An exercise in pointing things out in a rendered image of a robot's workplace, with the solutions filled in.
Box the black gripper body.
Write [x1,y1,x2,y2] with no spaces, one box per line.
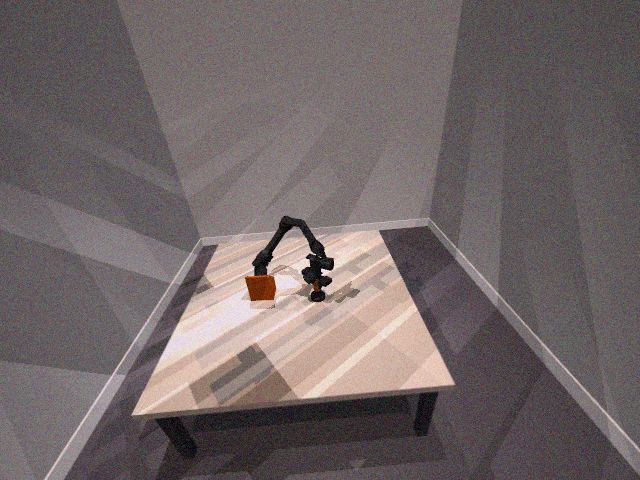
[301,266,332,287]

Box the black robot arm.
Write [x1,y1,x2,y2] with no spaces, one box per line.
[252,216,334,284]

